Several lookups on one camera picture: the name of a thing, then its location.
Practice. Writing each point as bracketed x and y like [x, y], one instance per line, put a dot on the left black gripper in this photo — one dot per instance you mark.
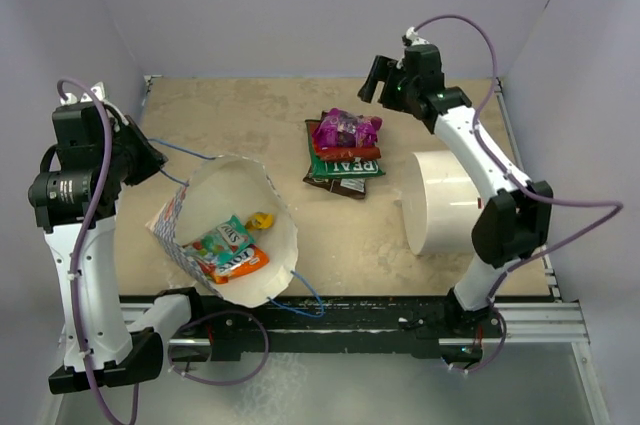
[153, 159]

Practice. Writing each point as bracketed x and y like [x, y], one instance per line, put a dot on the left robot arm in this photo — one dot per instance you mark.
[74, 198]

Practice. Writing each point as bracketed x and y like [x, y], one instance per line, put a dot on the teal Fox's candy bag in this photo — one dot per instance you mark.
[220, 244]

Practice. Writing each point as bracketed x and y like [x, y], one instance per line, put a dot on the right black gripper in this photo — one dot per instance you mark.
[382, 70]

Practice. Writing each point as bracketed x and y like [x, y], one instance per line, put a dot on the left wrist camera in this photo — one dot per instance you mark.
[98, 89]

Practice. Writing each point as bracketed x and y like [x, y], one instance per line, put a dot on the blue checkered paper bag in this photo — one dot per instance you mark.
[222, 186]

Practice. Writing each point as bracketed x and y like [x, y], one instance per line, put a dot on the white cylindrical container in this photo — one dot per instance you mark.
[440, 204]

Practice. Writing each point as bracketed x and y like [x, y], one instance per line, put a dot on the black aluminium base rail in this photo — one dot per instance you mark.
[407, 325]

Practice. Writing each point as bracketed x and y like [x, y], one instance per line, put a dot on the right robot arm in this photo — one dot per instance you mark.
[515, 218]

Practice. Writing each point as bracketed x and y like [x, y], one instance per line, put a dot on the orange Fox's candy bag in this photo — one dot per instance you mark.
[248, 261]

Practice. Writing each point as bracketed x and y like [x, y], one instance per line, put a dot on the yellow M&M's bag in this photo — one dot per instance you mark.
[260, 221]

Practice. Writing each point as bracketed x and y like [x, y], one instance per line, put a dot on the red Doritos bag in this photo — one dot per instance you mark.
[345, 154]

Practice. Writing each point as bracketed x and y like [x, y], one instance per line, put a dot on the purple candy bag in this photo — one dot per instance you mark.
[342, 129]

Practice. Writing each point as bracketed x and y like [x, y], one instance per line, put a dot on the green Real crisps bag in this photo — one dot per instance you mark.
[342, 169]

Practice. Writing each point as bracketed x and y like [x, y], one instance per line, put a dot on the brown snack packet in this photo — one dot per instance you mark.
[350, 188]

